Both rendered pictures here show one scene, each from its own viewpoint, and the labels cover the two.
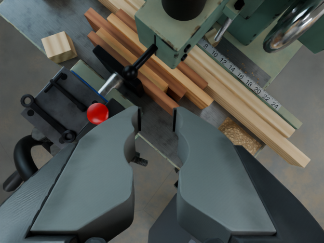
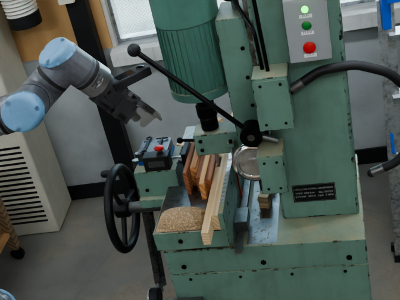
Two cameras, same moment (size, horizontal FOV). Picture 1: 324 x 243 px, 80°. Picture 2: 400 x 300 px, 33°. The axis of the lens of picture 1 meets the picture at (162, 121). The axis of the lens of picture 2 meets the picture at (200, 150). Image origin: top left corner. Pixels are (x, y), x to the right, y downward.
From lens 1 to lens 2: 1.85 m
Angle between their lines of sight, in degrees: 60
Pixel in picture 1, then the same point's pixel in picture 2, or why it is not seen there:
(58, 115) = (150, 146)
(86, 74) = (177, 150)
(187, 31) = (201, 133)
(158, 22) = (198, 128)
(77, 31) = not seen: hidden behind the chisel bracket
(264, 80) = (270, 241)
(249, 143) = (197, 216)
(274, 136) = (208, 214)
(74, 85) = (165, 143)
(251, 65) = (274, 229)
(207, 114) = (202, 202)
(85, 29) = not seen: hidden behind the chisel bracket
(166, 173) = not seen: outside the picture
